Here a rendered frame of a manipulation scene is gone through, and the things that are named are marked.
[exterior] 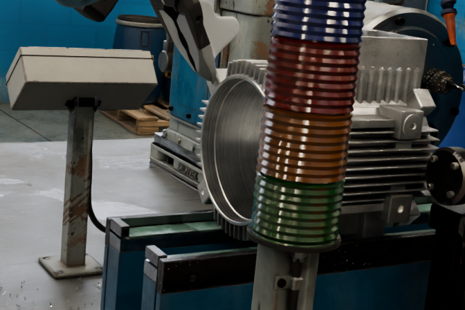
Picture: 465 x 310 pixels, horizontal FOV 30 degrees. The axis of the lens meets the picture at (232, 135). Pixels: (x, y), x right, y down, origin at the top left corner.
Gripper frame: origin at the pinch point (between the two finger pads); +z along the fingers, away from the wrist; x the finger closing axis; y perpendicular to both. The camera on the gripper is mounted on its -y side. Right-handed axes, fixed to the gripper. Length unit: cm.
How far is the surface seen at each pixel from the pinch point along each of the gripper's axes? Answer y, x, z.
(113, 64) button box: -3.4, 17.2, -0.1
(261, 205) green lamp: -14.1, -36.1, -4.4
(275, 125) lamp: -11.3, -36.7, -9.1
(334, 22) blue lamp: -6.0, -38.8, -14.1
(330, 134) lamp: -9.0, -39.0, -7.7
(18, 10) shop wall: 105, 554, 106
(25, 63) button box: -13.1, 17.1, -5.5
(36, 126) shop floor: 62, 468, 161
